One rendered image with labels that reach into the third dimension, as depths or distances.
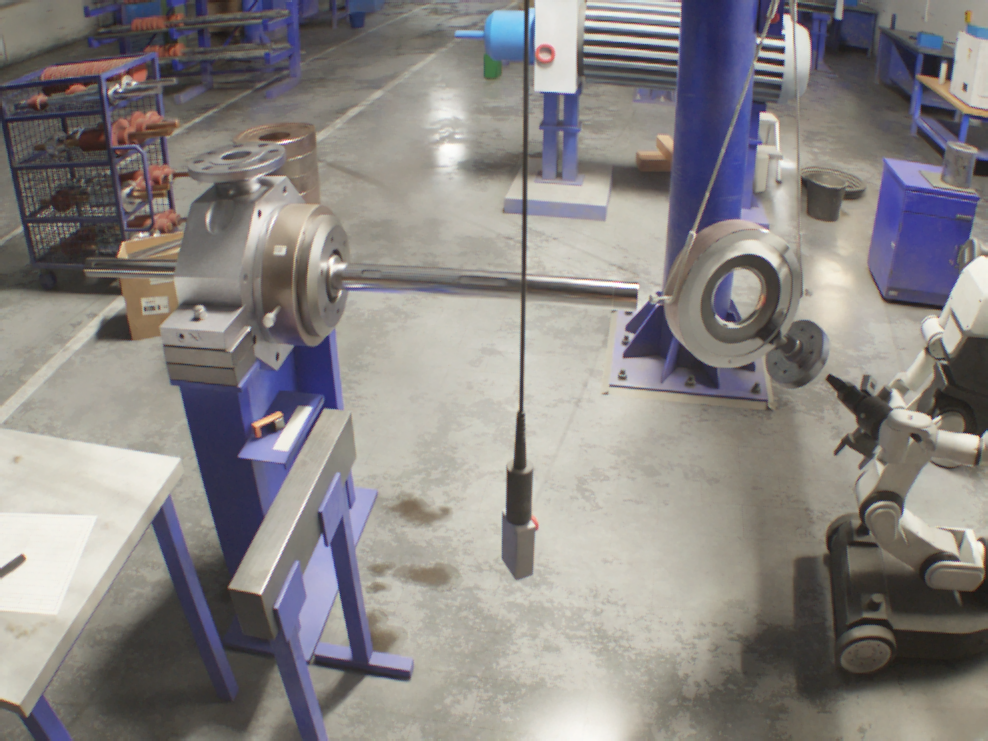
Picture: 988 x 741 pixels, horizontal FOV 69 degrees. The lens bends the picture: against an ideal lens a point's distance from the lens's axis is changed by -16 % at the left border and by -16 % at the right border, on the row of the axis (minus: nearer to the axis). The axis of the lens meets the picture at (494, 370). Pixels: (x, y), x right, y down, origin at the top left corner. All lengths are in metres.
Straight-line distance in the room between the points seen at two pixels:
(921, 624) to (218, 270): 2.25
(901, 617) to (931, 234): 2.71
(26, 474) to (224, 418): 0.54
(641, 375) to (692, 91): 1.28
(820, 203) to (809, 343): 3.77
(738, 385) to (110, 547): 2.81
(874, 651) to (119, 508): 2.13
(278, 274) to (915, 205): 3.61
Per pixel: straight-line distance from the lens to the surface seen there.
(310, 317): 2.08
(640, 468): 3.26
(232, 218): 2.09
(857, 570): 2.75
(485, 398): 3.61
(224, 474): 2.22
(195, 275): 2.06
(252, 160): 2.10
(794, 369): 2.28
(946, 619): 2.75
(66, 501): 1.96
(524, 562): 1.50
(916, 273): 4.95
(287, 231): 2.07
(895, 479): 2.45
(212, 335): 1.96
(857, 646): 2.61
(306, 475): 1.84
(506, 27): 5.52
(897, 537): 2.55
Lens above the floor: 2.01
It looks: 32 degrees down
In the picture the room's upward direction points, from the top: straight up
